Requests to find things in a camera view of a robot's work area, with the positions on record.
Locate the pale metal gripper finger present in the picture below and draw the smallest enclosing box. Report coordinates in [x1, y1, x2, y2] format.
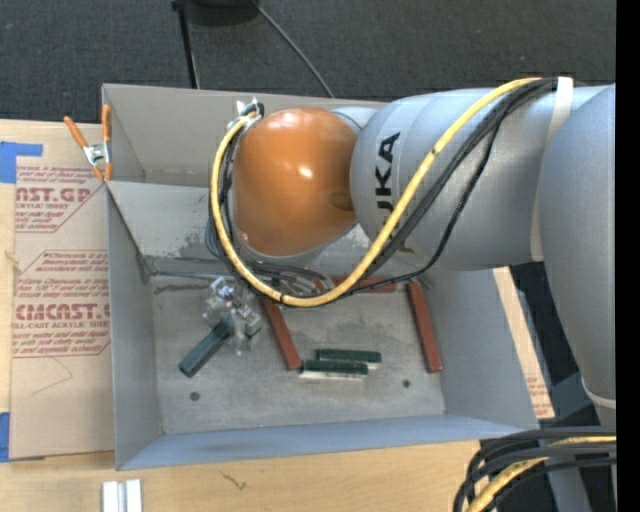
[201, 296, 227, 325]
[229, 323, 257, 357]

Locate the dark green block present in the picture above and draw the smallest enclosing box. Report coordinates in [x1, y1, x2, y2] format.
[178, 315, 235, 378]
[298, 359, 370, 383]
[314, 348, 383, 365]

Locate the red-brown flat block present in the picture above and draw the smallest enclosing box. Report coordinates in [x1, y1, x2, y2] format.
[405, 281, 444, 374]
[259, 296, 304, 372]
[312, 276, 417, 295]

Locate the grey metal bin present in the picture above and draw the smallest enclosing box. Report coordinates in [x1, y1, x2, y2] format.
[101, 83, 542, 472]

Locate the brown cardboard board red print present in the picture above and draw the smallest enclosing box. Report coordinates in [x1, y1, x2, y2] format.
[0, 118, 117, 462]

